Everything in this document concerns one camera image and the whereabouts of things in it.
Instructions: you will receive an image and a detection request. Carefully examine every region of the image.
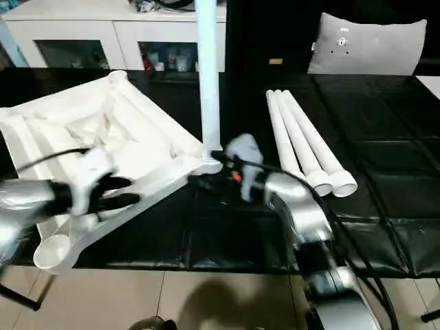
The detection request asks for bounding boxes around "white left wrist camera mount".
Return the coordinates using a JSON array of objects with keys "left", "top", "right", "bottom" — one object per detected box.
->
[{"left": 70, "top": 147, "right": 118, "bottom": 216}]

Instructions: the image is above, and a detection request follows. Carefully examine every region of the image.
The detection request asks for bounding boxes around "grey cushion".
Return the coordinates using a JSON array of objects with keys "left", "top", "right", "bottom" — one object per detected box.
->
[{"left": 307, "top": 12, "right": 428, "bottom": 75}]

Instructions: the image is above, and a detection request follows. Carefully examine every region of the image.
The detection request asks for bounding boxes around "white flat panel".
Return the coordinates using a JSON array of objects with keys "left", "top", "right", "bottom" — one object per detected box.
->
[{"left": 415, "top": 74, "right": 440, "bottom": 100}]

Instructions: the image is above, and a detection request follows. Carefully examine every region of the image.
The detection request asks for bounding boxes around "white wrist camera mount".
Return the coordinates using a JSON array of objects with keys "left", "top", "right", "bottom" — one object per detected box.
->
[
  {"left": 70, "top": 147, "right": 118, "bottom": 216},
  {"left": 226, "top": 133, "right": 264, "bottom": 202}
]

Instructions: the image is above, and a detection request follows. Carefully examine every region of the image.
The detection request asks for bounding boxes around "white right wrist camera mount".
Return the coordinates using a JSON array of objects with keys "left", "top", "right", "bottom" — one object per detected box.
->
[{"left": 226, "top": 133, "right": 264, "bottom": 202}]

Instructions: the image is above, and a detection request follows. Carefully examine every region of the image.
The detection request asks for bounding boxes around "white plastic table leg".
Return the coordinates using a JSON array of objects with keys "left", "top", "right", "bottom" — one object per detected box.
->
[
  {"left": 194, "top": 0, "right": 223, "bottom": 155},
  {"left": 266, "top": 89, "right": 305, "bottom": 179},
  {"left": 281, "top": 89, "right": 358, "bottom": 199},
  {"left": 273, "top": 89, "right": 333, "bottom": 197}
]

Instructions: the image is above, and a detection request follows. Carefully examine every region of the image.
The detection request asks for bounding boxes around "black mat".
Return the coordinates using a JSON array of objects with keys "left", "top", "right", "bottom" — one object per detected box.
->
[{"left": 0, "top": 67, "right": 440, "bottom": 279}]

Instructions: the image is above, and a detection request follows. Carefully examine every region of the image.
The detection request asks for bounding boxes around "white plastic table top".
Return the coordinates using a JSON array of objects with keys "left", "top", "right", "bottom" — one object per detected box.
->
[{"left": 0, "top": 69, "right": 223, "bottom": 275}]

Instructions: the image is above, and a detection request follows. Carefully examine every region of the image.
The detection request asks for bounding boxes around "grey bag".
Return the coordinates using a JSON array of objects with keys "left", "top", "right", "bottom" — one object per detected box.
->
[{"left": 156, "top": 0, "right": 197, "bottom": 8}]

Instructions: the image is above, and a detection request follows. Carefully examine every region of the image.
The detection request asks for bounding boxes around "white cabinet with glass doors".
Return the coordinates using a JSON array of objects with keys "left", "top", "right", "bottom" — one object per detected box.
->
[{"left": 0, "top": 0, "right": 228, "bottom": 73}]

